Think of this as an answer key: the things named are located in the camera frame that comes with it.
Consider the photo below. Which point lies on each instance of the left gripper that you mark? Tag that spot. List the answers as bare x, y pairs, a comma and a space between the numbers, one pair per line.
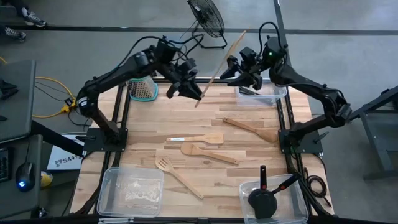
185, 73

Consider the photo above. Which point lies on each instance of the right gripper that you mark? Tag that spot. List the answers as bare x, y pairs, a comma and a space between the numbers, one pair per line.
253, 65

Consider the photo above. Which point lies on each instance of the wooden fork spoon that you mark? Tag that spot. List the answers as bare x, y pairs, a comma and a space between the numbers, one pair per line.
217, 73

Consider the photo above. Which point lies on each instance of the labelled wooden spatula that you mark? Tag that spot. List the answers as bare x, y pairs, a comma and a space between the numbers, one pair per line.
211, 138

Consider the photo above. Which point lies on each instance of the plain wooden spatula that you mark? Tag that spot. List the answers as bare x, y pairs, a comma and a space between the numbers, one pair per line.
189, 152

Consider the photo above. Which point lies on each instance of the brown wooden corner spoon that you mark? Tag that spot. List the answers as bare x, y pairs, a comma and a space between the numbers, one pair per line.
267, 135

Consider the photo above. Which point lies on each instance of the slotted wooden spatula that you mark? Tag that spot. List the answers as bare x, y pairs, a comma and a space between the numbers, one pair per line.
164, 163

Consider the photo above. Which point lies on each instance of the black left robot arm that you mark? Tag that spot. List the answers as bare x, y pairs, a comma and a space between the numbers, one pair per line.
118, 73

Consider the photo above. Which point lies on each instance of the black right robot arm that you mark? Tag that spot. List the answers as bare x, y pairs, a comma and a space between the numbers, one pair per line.
311, 87

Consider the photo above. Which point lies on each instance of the teal metal box grater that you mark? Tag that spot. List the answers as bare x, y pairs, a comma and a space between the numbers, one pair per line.
141, 90

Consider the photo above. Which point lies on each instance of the clear plastic container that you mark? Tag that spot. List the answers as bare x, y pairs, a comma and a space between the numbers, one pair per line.
273, 96
130, 193
298, 205

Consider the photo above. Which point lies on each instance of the black floor fan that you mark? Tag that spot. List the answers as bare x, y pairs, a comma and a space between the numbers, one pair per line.
208, 15

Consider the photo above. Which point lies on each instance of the yellow power plug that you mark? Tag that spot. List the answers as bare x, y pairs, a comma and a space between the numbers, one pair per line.
66, 109

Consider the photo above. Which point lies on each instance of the black diagonal desk bar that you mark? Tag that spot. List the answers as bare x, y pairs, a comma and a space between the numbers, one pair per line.
56, 138

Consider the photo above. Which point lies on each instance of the black metal stand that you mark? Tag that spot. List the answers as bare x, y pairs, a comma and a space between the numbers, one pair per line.
373, 104

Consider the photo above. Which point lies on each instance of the white printed box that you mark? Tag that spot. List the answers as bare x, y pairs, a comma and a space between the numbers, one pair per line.
62, 161

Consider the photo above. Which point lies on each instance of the yellow round object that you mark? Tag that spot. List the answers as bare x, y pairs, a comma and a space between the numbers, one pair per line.
46, 180

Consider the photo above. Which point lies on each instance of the person's shoe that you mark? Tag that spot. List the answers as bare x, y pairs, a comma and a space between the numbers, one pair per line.
34, 19
15, 33

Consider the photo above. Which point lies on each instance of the black folded object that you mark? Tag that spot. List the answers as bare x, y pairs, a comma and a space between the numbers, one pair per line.
7, 88

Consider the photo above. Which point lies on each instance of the black computer mouse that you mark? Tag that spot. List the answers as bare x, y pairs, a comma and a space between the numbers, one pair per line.
25, 174

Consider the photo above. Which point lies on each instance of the black desk caster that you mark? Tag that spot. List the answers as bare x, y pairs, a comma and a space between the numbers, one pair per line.
41, 212

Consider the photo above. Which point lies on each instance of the black keyboard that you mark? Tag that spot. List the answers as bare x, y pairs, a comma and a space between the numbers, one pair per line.
4, 165

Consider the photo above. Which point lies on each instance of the dark grey desk top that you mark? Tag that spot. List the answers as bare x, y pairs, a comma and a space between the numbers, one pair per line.
18, 202

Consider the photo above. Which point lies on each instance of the black aluminium table frame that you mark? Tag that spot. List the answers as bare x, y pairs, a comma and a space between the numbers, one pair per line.
280, 113

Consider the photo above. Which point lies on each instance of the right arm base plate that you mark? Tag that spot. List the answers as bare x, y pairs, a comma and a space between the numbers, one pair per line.
311, 144

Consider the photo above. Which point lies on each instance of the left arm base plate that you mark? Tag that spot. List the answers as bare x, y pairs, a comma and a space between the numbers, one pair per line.
93, 144

